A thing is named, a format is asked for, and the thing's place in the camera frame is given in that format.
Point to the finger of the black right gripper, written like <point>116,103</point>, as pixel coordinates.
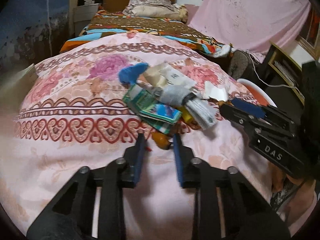
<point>237,119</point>
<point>250,107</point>

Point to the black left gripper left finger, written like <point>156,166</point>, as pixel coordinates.
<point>69,215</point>

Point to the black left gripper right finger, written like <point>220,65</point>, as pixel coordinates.
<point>227,205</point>

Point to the white torn paper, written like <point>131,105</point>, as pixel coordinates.
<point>213,92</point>

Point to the grey white sock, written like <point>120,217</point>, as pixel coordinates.
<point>179,96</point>

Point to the yellow small bottle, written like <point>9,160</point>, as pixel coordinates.
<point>187,117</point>

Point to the orange small bottle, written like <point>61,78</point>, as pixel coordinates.
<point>161,140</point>

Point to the blue fuzzy trash piece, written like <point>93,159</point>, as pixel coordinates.
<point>130,74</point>

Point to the white wrapper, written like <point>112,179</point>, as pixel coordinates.
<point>164,74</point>

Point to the white red plastic basin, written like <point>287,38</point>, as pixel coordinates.
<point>262,98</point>

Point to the wooden desk shelf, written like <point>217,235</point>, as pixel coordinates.
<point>286,67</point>

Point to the dark mesh fan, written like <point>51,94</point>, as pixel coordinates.
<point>241,66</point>

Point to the pink hanging sheet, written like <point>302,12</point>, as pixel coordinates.
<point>252,24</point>

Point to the pink floral bed cover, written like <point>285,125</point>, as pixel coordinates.
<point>74,116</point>

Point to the beige tissue box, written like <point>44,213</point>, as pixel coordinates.
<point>18,86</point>

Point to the floral pillow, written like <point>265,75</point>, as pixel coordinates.
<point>157,9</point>

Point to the colourful cartoon blanket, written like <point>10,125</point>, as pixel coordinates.
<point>111,23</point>

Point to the white bedside cabinet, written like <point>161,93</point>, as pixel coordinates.
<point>82,16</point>

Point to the blue fabric wardrobe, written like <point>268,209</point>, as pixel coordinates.
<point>32,30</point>

